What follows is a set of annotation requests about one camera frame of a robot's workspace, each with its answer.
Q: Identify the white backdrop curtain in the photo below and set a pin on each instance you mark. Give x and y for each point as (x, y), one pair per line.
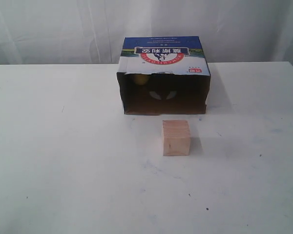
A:
(92, 31)

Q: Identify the yellow tennis ball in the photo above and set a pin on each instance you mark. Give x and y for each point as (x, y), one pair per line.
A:
(140, 79)

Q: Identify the blue white cardboard box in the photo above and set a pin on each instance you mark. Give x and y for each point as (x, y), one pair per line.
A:
(179, 76)

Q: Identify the light wooden cube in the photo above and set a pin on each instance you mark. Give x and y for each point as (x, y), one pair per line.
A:
(176, 138)

